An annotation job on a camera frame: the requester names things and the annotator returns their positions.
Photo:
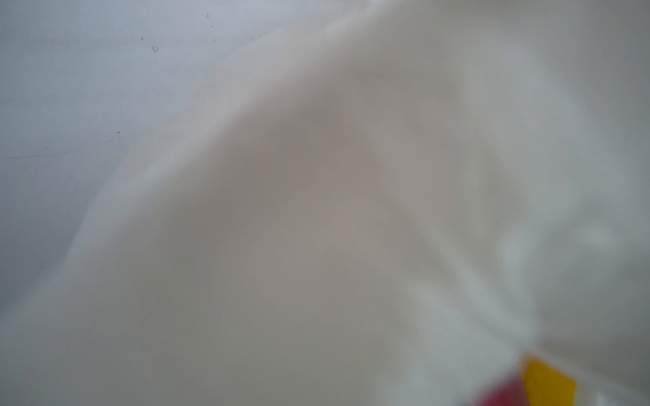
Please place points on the white translucent plastic bag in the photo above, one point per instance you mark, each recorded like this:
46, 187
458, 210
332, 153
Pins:
393, 207

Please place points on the red dragon fruit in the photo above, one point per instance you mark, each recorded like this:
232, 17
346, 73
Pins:
511, 392

